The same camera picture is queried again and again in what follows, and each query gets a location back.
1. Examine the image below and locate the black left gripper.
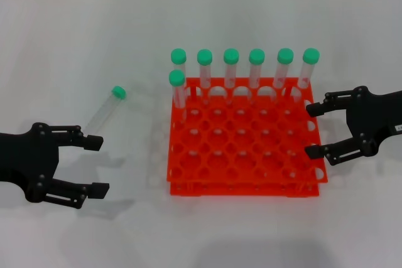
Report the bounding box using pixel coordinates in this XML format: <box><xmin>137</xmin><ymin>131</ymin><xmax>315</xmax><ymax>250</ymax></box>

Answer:
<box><xmin>0</xmin><ymin>122</ymin><xmax>110</xmax><ymax>211</ymax></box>

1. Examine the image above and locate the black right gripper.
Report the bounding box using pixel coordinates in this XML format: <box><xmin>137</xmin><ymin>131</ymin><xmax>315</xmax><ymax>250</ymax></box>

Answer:
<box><xmin>304</xmin><ymin>85</ymin><xmax>402</xmax><ymax>166</ymax></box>

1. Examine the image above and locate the green-capped clear test tube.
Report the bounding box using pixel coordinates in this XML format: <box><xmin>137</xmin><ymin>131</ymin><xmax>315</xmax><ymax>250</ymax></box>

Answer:
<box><xmin>223</xmin><ymin>48</ymin><xmax>241</xmax><ymax>104</ymax></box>
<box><xmin>197</xmin><ymin>48</ymin><xmax>214</xmax><ymax>104</ymax></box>
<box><xmin>170</xmin><ymin>48</ymin><xmax>189</xmax><ymax>93</ymax></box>
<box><xmin>248</xmin><ymin>48</ymin><xmax>266</xmax><ymax>104</ymax></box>
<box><xmin>295</xmin><ymin>47</ymin><xmax>321</xmax><ymax>102</ymax></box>
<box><xmin>168</xmin><ymin>69</ymin><xmax>188</xmax><ymax>123</ymax></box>
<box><xmin>272</xmin><ymin>48</ymin><xmax>295</xmax><ymax>102</ymax></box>
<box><xmin>84</xmin><ymin>85</ymin><xmax>127</xmax><ymax>137</ymax></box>

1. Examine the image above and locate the orange test tube rack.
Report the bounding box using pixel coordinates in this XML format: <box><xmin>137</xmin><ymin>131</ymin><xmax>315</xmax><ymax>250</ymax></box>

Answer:
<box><xmin>166</xmin><ymin>76</ymin><xmax>329</xmax><ymax>198</ymax></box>

